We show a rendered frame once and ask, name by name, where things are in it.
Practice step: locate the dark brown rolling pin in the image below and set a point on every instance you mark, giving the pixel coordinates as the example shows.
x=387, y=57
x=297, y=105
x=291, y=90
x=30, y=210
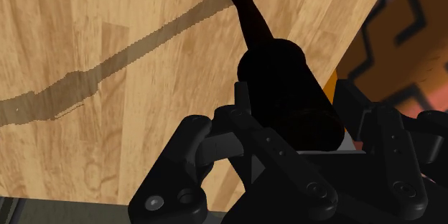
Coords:
x=280, y=86

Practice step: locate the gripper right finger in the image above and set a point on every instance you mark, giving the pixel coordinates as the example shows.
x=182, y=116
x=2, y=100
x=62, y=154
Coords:
x=395, y=139

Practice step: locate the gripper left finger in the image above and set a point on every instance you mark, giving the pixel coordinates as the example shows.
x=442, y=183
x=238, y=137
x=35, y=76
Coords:
x=182, y=167

